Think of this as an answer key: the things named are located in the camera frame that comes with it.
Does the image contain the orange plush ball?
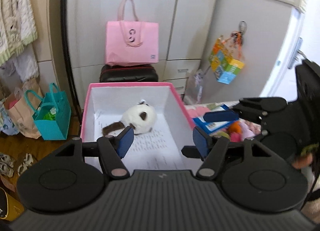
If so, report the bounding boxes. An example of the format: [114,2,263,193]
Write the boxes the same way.
[226,121,242,135]

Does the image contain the pink plush ball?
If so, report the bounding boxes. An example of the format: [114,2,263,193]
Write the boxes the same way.
[229,132,244,143]

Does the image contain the white brown plush toy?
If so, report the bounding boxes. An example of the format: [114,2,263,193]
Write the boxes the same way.
[102,101,157,137]

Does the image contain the green plush ball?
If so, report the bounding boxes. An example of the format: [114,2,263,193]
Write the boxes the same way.
[214,131,230,139]

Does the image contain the person's right hand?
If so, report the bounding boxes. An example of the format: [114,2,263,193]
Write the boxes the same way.
[292,153,313,170]

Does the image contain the blue white tissue pack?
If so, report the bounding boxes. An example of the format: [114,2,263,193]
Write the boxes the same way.
[193,104,237,135]

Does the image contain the pink cardboard box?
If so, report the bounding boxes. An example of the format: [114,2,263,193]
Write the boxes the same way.
[80,82,201,172]

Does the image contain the black clothes rack pole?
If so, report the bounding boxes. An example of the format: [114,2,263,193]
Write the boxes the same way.
[60,0,82,123]

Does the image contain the colourful hanging gift bag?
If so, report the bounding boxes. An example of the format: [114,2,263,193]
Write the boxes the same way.
[209,31,245,85]

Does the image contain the teal gift bag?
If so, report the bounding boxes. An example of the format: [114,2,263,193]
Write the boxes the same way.
[24,83,71,141]

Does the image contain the black suitcase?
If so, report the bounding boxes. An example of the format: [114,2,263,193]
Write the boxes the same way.
[99,65,158,82]

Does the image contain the white door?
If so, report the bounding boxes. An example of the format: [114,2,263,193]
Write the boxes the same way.
[260,0,319,101]

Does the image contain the brown paper bag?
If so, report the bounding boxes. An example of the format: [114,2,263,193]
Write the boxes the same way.
[4,78,43,139]

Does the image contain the sandals on floor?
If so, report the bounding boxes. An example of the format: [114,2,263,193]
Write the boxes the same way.
[1,153,37,178]

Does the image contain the pink tote bag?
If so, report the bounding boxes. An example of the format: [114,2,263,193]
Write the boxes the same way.
[105,0,159,66]

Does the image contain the grey wardrobe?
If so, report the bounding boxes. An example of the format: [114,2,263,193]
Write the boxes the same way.
[66,0,216,104]

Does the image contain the white fluffy pants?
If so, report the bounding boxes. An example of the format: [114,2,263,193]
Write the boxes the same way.
[1,44,40,83]

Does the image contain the white green knitted cardigan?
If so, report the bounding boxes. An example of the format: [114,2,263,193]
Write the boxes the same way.
[1,0,38,65]

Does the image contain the wall hook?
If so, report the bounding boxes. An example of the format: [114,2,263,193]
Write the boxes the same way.
[238,21,247,35]

